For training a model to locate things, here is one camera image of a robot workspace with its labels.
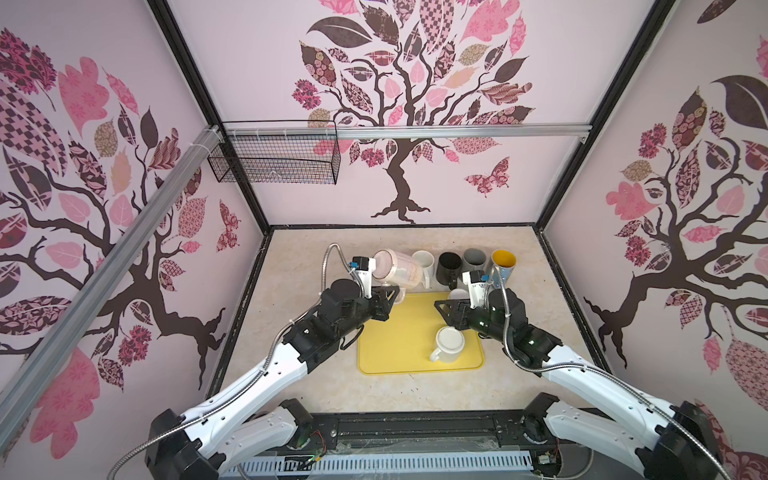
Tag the white slotted cable duct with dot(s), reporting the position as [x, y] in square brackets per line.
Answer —
[363, 465]

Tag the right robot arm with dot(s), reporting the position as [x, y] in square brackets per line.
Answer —
[649, 435]

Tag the black wire basket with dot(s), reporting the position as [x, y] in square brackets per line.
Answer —
[278, 151]

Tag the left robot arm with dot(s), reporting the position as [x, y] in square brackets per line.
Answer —
[226, 430]

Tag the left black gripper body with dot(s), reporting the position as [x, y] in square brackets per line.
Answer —
[374, 308]

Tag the aluminium rail back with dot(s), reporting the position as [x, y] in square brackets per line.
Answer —
[409, 132]

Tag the blue mug yellow inside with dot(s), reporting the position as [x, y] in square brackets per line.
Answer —
[502, 264]

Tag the white ribbed mug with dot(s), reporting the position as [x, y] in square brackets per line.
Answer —
[426, 262]

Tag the aluminium rail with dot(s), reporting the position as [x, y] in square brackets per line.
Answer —
[409, 132]
[21, 395]

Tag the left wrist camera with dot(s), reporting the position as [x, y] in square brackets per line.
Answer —
[363, 267]

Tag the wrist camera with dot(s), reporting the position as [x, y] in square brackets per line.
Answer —
[363, 267]
[476, 282]

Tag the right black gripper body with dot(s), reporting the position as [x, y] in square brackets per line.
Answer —
[478, 320]

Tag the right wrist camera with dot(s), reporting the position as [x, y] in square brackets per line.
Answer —
[476, 282]

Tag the black base frame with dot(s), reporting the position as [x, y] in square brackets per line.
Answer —
[505, 427]

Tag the grey mug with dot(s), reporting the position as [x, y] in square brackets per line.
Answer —
[474, 259]

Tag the aluminium rail left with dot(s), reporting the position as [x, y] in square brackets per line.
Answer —
[21, 395]

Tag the cream white mug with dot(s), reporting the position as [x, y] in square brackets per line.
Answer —
[449, 344]

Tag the black white mug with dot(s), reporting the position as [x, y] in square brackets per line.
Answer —
[458, 294]

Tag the yellow plastic tray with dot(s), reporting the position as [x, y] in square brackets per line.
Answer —
[403, 343]

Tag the pink beige mug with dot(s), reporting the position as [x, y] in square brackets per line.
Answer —
[393, 267]

